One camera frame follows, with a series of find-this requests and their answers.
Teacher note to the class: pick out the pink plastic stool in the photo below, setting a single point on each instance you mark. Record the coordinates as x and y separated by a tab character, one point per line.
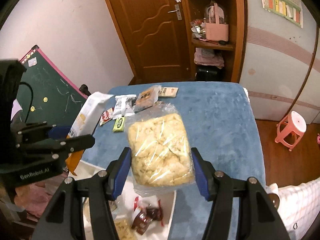
291	127

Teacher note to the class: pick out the green snack packet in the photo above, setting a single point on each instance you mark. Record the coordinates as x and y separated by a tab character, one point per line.
118	124

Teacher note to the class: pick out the clear brown biscuit packet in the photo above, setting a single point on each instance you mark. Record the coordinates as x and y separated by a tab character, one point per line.
146	97

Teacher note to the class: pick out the wall poster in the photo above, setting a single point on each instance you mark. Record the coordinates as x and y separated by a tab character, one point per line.
280	2

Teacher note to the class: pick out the dark red date packet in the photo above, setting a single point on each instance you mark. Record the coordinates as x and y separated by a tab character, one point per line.
146	217

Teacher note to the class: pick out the folded pink clothes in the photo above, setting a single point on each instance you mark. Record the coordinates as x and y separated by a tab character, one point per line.
208	57

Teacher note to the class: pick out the dark shiny ball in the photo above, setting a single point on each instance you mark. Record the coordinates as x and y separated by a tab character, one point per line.
275	200

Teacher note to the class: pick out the pile of shiny wrappers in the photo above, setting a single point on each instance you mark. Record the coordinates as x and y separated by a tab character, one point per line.
198	30

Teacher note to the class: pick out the brown wooden door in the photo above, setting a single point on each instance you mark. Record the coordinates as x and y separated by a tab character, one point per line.
155	30

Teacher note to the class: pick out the white grey snack packet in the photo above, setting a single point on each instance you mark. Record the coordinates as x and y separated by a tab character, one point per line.
122	105

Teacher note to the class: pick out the pink plastic bag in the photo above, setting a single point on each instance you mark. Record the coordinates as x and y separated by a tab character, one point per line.
37	197

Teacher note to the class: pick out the orange white snack packet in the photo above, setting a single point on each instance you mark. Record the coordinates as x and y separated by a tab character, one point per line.
88	112

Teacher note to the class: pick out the blue plush table cloth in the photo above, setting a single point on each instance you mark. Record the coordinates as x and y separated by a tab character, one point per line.
220	130

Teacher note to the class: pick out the pink framed green chalkboard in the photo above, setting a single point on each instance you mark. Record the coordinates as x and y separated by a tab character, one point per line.
55	87

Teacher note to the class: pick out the beige cracker packet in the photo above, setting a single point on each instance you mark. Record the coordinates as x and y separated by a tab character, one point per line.
168	92

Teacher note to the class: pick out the red white cookie packet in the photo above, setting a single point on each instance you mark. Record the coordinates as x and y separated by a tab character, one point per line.
107	117

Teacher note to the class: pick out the clear rice cracker packet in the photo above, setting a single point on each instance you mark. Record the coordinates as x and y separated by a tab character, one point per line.
125	230
160	150

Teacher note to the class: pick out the white paper with black dots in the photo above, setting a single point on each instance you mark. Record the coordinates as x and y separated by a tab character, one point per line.
16	108

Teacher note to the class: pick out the pink basket with clear dome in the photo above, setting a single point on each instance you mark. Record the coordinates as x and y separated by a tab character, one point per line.
217	31

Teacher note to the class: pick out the wooden corner shelf unit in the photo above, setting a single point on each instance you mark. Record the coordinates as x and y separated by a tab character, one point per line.
237	30

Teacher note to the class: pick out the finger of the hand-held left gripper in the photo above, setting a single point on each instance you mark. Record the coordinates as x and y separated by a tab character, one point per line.
75	142
61	131

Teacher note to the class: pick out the white checked bedding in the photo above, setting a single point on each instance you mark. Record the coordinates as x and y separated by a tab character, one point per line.
300	205

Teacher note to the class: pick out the pink toy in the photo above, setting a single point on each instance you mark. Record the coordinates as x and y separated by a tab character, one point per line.
318	138

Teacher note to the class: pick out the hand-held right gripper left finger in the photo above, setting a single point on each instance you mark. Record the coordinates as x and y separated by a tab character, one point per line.
122	172

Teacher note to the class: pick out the black box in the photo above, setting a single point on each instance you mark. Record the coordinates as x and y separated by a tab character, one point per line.
208	73

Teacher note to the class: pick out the white plastic tray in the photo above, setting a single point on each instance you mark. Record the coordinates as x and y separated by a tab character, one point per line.
166	205

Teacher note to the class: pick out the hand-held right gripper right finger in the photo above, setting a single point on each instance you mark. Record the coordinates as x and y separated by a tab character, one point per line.
200	175

